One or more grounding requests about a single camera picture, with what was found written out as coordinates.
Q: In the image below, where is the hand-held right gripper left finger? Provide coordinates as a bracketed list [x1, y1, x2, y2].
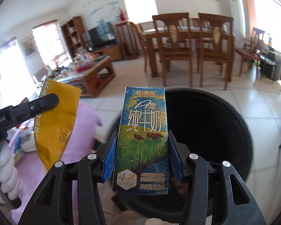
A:
[18, 131, 122, 225]

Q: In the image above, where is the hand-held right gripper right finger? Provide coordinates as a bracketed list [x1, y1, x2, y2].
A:
[167, 130, 267, 225]

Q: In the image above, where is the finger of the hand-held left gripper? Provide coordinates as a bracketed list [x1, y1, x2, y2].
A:
[12, 93, 59, 123]

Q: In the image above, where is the yellow snack packet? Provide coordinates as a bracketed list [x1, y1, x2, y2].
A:
[34, 78, 82, 171]

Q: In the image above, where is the black round trash bin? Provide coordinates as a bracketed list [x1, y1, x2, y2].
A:
[95, 88, 254, 218]

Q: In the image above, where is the blue and green milk carton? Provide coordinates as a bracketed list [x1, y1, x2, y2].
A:
[112, 87, 169, 195]

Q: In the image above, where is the person's left hand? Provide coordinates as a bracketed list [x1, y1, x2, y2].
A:
[0, 143, 21, 200]

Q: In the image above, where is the pink blanket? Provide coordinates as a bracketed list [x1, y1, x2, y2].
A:
[0, 102, 119, 225]

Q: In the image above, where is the wrapped gift basket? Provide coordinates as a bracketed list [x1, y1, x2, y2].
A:
[72, 49, 94, 73]

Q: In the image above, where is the large curtained window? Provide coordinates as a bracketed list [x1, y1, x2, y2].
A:
[32, 20, 71, 71]

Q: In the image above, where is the wooden coffee table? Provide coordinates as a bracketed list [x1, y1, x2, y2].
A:
[44, 57, 116, 98]

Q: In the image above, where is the wooden bookshelf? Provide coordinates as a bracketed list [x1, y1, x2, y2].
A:
[61, 16, 86, 57]

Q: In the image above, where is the wooden television stand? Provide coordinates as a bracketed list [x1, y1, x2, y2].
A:
[92, 44, 122, 62]

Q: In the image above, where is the black flat television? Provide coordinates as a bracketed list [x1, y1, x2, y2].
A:
[87, 24, 117, 48]

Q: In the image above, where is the tall wooden side cabinet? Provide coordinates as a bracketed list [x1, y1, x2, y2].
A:
[115, 22, 138, 60]

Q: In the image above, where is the wooden dining chair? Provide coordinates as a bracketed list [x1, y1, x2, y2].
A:
[131, 22, 151, 66]
[235, 28, 266, 77]
[152, 14, 194, 87]
[198, 13, 233, 91]

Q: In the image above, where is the wooden dining table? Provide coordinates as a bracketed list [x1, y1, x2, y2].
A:
[143, 27, 235, 82]

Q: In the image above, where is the bright narrow window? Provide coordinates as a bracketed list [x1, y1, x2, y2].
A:
[120, 0, 158, 24]

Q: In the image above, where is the white standing air conditioner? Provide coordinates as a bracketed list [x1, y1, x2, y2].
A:
[228, 0, 245, 38]

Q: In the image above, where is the small framed wall picture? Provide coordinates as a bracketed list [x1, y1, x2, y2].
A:
[21, 36, 38, 57]

